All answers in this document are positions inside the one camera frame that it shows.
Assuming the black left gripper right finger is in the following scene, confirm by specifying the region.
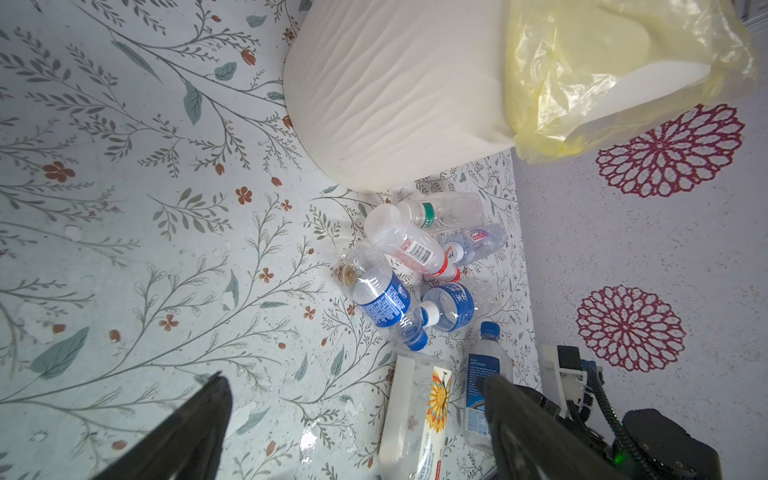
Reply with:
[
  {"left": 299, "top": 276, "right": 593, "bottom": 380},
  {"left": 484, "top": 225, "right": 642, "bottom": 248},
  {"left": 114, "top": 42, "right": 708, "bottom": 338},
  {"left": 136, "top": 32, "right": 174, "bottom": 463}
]
[{"left": 479, "top": 375, "right": 624, "bottom": 480}]

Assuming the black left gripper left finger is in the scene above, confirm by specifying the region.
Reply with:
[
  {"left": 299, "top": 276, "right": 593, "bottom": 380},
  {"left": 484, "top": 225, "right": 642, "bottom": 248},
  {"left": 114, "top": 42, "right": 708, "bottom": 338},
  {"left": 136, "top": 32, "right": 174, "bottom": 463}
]
[{"left": 96, "top": 373, "right": 233, "bottom": 479}]

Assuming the clear bottle blue cap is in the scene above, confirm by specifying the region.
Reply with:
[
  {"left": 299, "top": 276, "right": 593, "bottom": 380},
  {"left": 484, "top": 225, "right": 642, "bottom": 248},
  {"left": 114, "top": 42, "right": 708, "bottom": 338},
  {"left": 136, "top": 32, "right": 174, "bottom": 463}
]
[{"left": 463, "top": 321, "right": 513, "bottom": 453}]

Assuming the white sunflower-label bottle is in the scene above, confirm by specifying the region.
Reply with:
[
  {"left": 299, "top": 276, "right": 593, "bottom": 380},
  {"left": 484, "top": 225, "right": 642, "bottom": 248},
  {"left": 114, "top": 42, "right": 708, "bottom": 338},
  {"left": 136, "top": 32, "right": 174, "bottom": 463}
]
[{"left": 378, "top": 351, "right": 455, "bottom": 480}]

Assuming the clear blue-label blue-cap bottle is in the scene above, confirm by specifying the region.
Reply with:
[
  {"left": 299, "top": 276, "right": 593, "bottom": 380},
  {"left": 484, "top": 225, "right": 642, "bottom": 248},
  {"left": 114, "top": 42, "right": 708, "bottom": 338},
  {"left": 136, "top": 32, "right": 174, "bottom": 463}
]
[{"left": 420, "top": 278, "right": 498, "bottom": 333}]

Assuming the blue-label water bottle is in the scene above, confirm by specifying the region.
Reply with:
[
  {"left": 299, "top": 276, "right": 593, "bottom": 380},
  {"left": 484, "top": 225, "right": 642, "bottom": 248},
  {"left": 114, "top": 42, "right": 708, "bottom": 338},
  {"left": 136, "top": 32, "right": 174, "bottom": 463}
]
[{"left": 332, "top": 241, "right": 428, "bottom": 352}]

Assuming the cream ribbed waste bin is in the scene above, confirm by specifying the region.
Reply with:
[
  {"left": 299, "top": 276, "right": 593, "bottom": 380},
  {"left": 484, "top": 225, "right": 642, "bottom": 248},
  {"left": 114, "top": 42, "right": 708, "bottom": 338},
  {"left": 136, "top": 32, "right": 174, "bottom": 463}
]
[{"left": 284, "top": 1, "right": 516, "bottom": 192}]

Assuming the yellow plastic bin liner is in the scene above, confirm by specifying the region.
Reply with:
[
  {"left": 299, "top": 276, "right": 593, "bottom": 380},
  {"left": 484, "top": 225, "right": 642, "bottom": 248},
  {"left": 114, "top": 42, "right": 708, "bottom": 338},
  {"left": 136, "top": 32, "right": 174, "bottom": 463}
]
[{"left": 505, "top": 1, "right": 758, "bottom": 163}]

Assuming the white red-cap bottle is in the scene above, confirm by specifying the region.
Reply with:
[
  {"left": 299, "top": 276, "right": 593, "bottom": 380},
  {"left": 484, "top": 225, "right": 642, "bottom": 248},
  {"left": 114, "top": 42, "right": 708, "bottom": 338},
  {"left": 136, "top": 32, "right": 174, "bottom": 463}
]
[{"left": 364, "top": 204, "right": 461, "bottom": 282}]

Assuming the clear green-cap bottle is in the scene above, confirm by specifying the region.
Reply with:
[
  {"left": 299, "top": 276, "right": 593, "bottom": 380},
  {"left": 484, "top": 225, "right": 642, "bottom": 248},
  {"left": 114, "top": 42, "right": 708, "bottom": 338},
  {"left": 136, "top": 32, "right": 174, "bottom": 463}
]
[{"left": 396, "top": 192, "right": 484, "bottom": 233}]

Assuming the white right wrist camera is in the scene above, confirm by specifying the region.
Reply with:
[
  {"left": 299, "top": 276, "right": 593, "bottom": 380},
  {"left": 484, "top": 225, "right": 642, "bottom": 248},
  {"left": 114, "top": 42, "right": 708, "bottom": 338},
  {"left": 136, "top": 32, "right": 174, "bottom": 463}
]
[{"left": 538, "top": 345, "right": 593, "bottom": 423}]

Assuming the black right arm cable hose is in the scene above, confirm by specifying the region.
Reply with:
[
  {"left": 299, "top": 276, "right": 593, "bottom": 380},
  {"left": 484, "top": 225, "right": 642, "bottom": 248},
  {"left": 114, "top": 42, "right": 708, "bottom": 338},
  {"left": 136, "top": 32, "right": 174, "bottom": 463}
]
[{"left": 584, "top": 365, "right": 655, "bottom": 480}]

